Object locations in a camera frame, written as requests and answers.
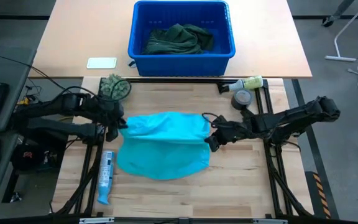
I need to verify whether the blue plastic bin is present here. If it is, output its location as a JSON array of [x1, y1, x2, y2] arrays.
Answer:
[[127, 0, 237, 77]]

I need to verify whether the turquoise shirt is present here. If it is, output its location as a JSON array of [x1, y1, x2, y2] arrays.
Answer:
[[116, 111, 213, 181]]

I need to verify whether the thin black desk cable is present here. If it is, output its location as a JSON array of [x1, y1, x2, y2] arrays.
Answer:
[[0, 49, 65, 91]]

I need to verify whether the small electronics board yellow plug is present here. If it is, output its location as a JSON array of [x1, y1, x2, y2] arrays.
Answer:
[[16, 95, 32, 107]]

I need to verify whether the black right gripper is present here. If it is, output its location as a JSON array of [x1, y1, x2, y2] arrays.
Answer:
[[204, 114, 255, 153]]

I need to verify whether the dark green buttoned knit shirt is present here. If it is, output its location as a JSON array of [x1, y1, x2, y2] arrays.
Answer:
[[149, 23, 214, 54]]

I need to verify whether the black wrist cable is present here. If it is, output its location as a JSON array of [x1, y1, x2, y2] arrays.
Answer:
[[201, 112, 222, 128], [53, 79, 133, 102]]

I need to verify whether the white floor stand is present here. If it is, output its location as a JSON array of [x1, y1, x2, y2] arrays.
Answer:
[[324, 0, 358, 62]]

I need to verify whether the grey duct tape roll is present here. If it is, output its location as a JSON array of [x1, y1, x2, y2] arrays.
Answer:
[[231, 88, 254, 111]]

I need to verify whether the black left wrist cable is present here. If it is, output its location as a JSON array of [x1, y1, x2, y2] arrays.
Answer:
[[53, 79, 133, 102]]

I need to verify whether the black aluminium table frame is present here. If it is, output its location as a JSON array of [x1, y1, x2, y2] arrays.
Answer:
[[50, 77, 315, 224]]

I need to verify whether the blue toothpaste tube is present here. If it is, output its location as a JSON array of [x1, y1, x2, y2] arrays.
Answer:
[[95, 150, 117, 206]]

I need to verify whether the black yellow-striped floor plate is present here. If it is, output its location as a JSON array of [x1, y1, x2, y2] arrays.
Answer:
[[305, 170, 340, 220]]

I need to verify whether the white phone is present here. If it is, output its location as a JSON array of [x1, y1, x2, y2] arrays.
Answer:
[[86, 57, 117, 70]]

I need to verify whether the black cap red logo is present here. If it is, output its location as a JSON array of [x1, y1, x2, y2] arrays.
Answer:
[[11, 143, 47, 171]]

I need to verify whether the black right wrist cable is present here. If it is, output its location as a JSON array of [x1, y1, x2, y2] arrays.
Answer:
[[201, 112, 222, 128]]

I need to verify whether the black chair base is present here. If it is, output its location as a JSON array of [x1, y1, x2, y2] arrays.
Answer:
[[321, 0, 356, 27]]

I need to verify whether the black stapler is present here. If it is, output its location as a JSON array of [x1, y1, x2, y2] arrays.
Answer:
[[240, 108, 254, 121]]

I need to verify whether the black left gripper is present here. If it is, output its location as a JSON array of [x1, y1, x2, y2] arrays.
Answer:
[[89, 98, 129, 142]]

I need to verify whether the green succulent plant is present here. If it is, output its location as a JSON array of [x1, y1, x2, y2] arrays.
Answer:
[[99, 73, 132, 101]]

